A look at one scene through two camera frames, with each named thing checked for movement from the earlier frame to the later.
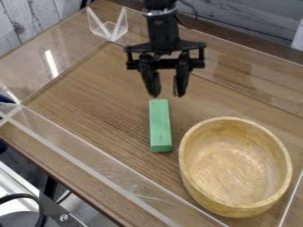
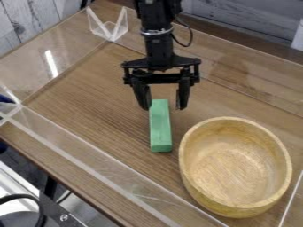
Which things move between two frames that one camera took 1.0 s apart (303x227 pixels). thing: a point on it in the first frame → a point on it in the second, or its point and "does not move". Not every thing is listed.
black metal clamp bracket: [56, 213] does not move
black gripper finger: [150, 74] → [142, 91]
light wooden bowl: [235, 166] does not move
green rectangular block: [161, 123] does not move
